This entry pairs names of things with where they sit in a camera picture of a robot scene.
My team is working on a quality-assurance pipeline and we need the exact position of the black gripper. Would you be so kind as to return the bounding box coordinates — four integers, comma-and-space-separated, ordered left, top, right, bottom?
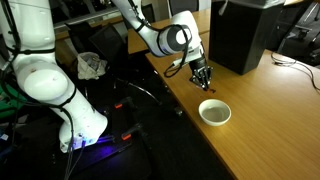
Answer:
189, 64, 214, 92

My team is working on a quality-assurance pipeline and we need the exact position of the white bin liner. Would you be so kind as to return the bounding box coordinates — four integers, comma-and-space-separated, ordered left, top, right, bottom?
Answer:
218, 0, 287, 16

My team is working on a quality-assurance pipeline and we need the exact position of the black office chair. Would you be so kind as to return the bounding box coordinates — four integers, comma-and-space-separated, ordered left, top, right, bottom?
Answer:
266, 0, 320, 66
64, 21, 184, 118

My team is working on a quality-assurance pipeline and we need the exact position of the black trash bin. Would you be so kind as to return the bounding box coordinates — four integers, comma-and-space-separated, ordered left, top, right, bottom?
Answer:
208, 0, 286, 76

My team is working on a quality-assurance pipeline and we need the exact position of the green bag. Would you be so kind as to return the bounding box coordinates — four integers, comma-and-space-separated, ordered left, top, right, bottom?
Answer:
0, 89, 32, 121

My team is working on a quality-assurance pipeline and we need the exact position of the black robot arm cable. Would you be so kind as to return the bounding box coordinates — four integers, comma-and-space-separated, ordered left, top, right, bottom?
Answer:
126, 0, 194, 79

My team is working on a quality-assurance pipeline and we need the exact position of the thin black table cable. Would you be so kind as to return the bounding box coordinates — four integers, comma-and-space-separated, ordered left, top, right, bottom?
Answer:
270, 49, 320, 93

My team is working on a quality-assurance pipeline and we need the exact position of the white bowl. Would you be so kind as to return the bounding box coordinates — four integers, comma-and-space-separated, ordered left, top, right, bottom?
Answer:
198, 98, 232, 127

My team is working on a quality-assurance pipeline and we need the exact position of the black clamp with red handle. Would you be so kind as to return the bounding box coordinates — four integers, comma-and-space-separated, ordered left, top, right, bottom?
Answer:
111, 96, 136, 111
119, 122, 148, 143

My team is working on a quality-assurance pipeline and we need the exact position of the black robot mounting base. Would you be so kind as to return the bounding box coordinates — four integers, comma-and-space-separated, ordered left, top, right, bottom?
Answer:
63, 99, 153, 180

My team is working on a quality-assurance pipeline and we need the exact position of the crumpled grey cloth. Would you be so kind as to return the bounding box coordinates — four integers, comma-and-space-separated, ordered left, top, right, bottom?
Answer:
77, 51, 108, 81

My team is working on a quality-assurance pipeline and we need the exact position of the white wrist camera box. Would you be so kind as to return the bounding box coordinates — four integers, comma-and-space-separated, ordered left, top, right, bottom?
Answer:
182, 46, 205, 65

